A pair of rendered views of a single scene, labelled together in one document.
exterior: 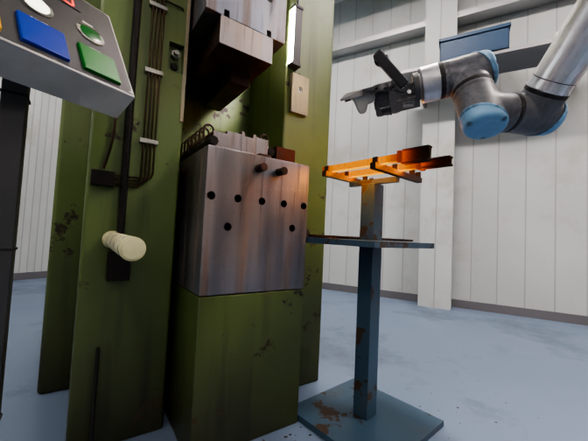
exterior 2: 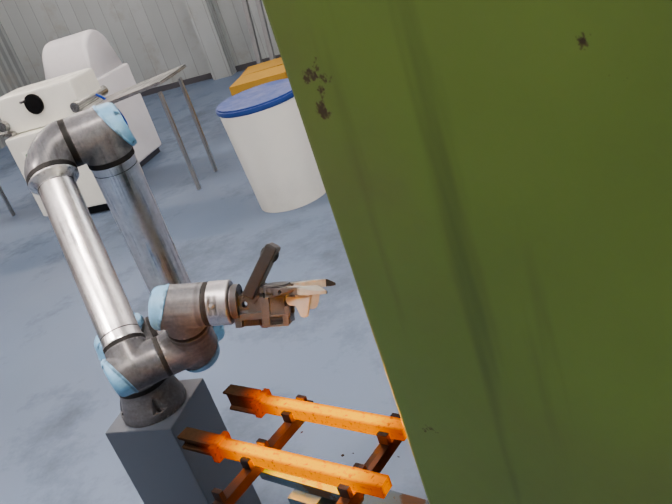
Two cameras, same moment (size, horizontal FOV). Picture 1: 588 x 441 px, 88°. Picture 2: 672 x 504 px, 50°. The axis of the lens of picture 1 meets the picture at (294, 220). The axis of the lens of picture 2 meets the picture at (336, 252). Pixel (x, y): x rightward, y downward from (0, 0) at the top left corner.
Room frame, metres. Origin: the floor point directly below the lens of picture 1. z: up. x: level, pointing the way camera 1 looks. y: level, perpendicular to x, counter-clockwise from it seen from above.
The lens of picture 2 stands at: (2.11, -0.23, 1.70)
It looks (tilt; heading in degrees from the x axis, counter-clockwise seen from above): 25 degrees down; 174
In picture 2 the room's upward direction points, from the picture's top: 19 degrees counter-clockwise
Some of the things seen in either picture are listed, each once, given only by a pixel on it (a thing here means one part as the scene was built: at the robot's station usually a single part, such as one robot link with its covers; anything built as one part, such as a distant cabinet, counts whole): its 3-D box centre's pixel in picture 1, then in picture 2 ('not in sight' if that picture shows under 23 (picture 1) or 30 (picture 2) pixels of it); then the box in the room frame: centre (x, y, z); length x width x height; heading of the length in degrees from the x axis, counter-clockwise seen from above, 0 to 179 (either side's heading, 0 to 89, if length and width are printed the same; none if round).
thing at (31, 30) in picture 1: (42, 38); not in sight; (0.55, 0.49, 1.01); 0.07 x 0.05 x 0.07; 150
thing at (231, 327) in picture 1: (220, 339); not in sight; (1.22, 0.27, 0.23); 0.56 x 0.38 x 0.47; 35
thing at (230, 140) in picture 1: (219, 155); not in sight; (1.18, 0.31, 0.96); 0.42 x 0.20 x 0.09; 35
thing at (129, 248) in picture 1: (120, 242); not in sight; (0.74, 0.42, 0.62); 0.44 x 0.05 x 0.05; 35
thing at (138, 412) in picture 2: not in sight; (148, 391); (0.25, -0.66, 0.65); 0.19 x 0.19 x 0.10
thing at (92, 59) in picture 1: (98, 66); not in sight; (0.64, 0.44, 1.01); 0.07 x 0.05 x 0.07; 150
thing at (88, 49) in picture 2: not in sight; (96, 104); (-5.31, -1.15, 0.67); 0.68 x 0.60 x 1.33; 151
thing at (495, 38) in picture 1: (472, 55); not in sight; (2.75, -1.59, 2.42); 0.55 x 0.41 x 0.22; 61
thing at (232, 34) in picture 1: (224, 66); not in sight; (1.18, 0.31, 1.32); 0.42 x 0.20 x 0.10; 35
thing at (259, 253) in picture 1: (227, 223); not in sight; (1.22, 0.27, 0.69); 0.56 x 0.38 x 0.45; 35
